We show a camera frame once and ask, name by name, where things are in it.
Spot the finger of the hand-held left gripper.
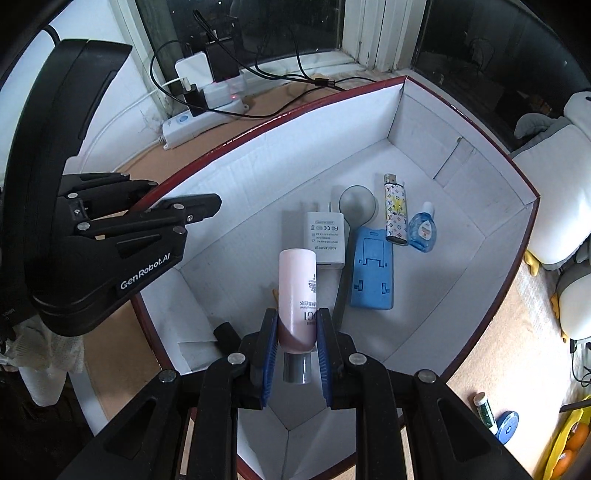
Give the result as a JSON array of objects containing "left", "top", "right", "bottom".
[
  {"left": 60, "top": 173, "right": 158, "bottom": 221},
  {"left": 76, "top": 194, "right": 222, "bottom": 253}
]

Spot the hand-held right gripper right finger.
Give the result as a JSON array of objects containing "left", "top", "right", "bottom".
[{"left": 316, "top": 308, "right": 532, "bottom": 480}]

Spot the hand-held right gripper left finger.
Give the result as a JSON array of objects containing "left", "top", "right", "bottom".
[{"left": 60, "top": 308, "right": 280, "bottom": 480}]

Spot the pink cosmetic tube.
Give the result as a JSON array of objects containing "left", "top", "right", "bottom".
[{"left": 278, "top": 248, "right": 320, "bottom": 385}]

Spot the blue phone stand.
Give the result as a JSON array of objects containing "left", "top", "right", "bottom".
[{"left": 349, "top": 225, "right": 395, "bottom": 311}]

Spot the white charger adapter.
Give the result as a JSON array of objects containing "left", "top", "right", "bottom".
[{"left": 305, "top": 200, "right": 346, "bottom": 271}]

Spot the red and white cardboard box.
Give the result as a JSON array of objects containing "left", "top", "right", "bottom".
[{"left": 129, "top": 75, "right": 541, "bottom": 480}]

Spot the clear plastic spoon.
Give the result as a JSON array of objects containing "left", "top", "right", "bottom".
[{"left": 333, "top": 185, "right": 379, "bottom": 328}]

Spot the small blue liquid bottle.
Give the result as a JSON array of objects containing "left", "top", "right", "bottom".
[{"left": 407, "top": 202, "right": 438, "bottom": 252}]

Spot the patterned lighter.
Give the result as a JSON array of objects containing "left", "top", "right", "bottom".
[{"left": 383, "top": 173, "right": 411, "bottom": 247}]

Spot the white power strip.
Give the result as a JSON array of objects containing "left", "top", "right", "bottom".
[{"left": 161, "top": 98, "right": 252, "bottom": 150}]

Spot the black plug adapter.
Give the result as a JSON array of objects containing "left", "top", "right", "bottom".
[{"left": 181, "top": 76, "right": 207, "bottom": 117}]

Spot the white charger brick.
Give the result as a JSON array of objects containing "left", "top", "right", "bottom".
[{"left": 174, "top": 52, "right": 215, "bottom": 90}]

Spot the green glitter tube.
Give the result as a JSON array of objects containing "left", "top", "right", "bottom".
[{"left": 472, "top": 392, "right": 500, "bottom": 435}]

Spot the black charger brick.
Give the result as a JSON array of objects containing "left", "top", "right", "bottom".
[{"left": 204, "top": 41, "right": 243, "bottom": 85}]

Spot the blue round tape measure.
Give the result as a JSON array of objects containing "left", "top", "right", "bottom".
[{"left": 496, "top": 411, "right": 520, "bottom": 445}]

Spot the yellow fruit bowl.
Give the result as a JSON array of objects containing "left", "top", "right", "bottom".
[{"left": 542, "top": 401, "right": 586, "bottom": 480}]

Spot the small penguin plush toy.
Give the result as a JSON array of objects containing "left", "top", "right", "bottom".
[{"left": 551, "top": 265, "right": 591, "bottom": 344}]

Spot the large penguin plush toy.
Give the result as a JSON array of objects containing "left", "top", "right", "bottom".
[{"left": 512, "top": 92, "right": 591, "bottom": 273}]

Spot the white cable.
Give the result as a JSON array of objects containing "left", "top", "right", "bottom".
[{"left": 95, "top": 78, "right": 185, "bottom": 145}]

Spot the black usb cable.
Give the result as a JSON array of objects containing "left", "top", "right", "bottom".
[{"left": 191, "top": 9, "right": 338, "bottom": 90}]

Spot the white window frame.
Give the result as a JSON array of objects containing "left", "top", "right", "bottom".
[{"left": 115, "top": 0, "right": 430, "bottom": 79}]

